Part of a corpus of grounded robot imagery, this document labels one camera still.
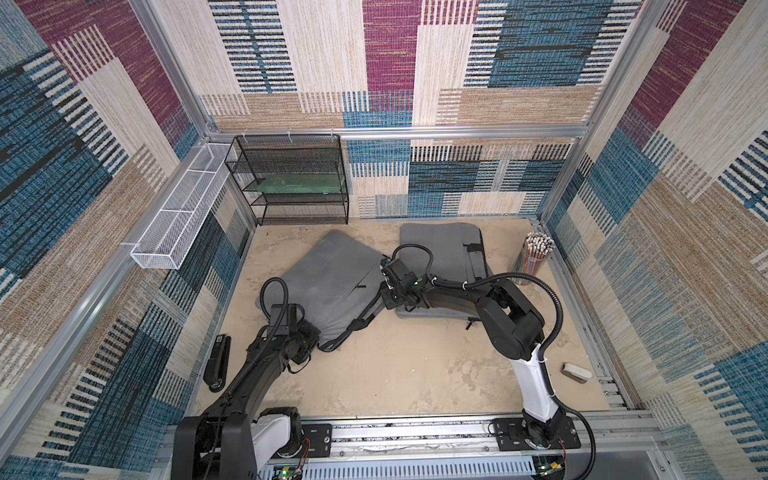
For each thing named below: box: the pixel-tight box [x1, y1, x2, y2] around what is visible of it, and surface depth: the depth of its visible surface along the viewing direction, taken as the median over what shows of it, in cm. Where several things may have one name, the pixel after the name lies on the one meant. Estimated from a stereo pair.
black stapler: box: [203, 334, 231, 393], surface depth 86 cm
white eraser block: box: [561, 363, 593, 384], surface depth 83 cm
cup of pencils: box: [510, 232, 555, 286], surface depth 91 cm
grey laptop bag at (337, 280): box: [256, 230, 385, 346], surface depth 98 cm
